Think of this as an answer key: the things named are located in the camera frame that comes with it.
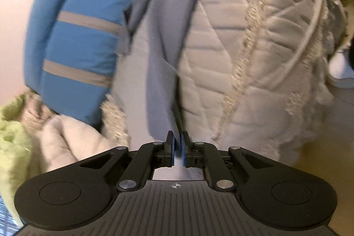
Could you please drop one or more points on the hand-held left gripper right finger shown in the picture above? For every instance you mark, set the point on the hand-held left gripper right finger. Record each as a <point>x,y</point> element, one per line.
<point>182,150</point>

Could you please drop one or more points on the white object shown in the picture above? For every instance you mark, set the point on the white object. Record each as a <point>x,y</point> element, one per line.
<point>341,67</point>

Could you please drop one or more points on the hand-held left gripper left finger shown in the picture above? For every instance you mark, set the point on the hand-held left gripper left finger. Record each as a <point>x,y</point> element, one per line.
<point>172,150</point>

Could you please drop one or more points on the beige comforter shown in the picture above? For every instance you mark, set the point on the beige comforter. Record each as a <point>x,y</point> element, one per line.
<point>63,136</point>

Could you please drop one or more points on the blue pillow with grey stripes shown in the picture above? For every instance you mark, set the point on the blue pillow with grey stripes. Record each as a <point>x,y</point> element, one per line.
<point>77,64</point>

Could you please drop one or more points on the white quilted bedspread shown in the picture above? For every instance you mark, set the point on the white quilted bedspread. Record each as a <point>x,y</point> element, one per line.
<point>249,59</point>

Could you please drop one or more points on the window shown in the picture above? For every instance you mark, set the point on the window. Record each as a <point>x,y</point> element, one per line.
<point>8,214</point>

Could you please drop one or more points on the green cloth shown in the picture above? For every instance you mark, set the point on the green cloth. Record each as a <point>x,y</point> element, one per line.
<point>13,142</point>

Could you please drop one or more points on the grey-blue fleece cloth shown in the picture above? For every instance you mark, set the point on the grey-blue fleece cloth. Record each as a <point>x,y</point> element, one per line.
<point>163,31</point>

